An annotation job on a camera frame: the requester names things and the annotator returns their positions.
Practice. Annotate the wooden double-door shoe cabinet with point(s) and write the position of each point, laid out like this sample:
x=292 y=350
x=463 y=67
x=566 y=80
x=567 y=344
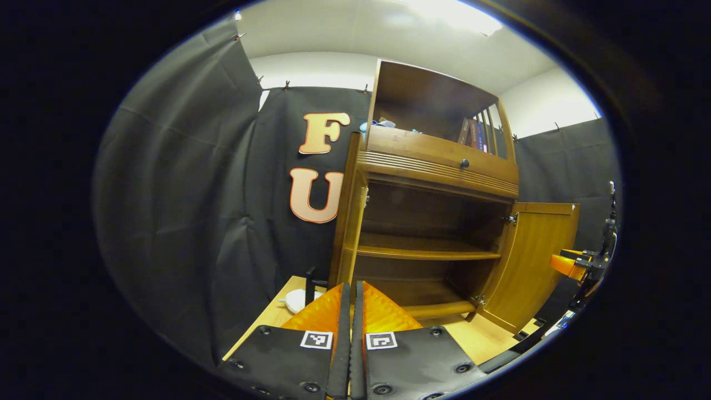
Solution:
x=439 y=161

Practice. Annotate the blue toy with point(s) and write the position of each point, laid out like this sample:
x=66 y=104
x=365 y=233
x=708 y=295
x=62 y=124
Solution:
x=383 y=123

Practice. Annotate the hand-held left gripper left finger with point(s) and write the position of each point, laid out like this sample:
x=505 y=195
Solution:
x=341 y=355

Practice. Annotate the white soft object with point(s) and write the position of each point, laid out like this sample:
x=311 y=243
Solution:
x=294 y=301

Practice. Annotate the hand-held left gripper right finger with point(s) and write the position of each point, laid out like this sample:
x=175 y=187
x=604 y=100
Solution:
x=356 y=355

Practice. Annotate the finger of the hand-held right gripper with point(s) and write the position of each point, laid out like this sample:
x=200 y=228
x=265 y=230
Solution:
x=564 y=265

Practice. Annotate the wooden cabinet door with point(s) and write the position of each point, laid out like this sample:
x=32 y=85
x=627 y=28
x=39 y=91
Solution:
x=533 y=261
x=347 y=222

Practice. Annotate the maroon book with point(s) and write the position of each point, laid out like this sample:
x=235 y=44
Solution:
x=473 y=134

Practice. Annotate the metal door hinge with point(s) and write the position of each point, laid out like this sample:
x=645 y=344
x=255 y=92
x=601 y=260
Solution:
x=479 y=300
x=511 y=219

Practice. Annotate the blue book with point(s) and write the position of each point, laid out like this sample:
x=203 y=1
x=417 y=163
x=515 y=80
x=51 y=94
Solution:
x=481 y=137

